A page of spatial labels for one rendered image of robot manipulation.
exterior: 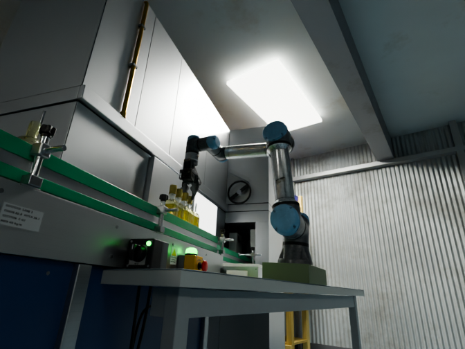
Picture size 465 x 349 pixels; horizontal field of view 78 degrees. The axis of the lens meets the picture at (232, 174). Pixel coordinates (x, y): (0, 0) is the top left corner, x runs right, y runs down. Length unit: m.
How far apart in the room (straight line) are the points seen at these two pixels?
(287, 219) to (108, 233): 0.67
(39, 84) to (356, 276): 3.91
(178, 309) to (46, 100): 0.96
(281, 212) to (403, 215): 3.22
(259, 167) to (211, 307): 1.90
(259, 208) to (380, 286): 2.28
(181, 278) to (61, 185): 0.33
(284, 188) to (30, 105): 1.06
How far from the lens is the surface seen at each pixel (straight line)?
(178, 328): 0.69
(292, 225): 1.17
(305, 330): 3.87
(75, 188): 0.76
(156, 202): 1.49
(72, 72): 1.35
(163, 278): 0.65
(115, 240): 0.83
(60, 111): 1.25
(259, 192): 2.46
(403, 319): 4.22
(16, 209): 0.65
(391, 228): 4.29
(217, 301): 0.79
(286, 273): 1.23
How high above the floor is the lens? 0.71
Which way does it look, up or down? 22 degrees up
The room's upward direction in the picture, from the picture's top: 3 degrees clockwise
